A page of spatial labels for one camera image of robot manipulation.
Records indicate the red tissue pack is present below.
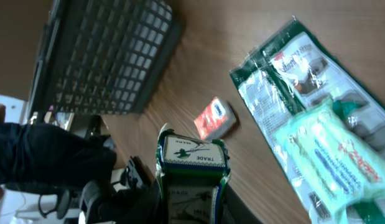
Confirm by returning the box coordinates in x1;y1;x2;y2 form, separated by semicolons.
194;97;236;141

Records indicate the small green box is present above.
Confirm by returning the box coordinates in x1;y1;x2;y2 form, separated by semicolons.
155;123;231;224

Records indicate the large green 3M package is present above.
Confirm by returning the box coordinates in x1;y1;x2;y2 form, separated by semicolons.
230;19;385;223

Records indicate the light green wipes pack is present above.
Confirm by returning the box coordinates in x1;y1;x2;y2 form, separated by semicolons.
274;98;385;223

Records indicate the grey plastic basket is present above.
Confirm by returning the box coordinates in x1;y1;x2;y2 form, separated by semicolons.
28;0;183;115

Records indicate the person in dark clothing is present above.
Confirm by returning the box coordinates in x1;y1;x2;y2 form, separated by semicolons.
0;104;125;199

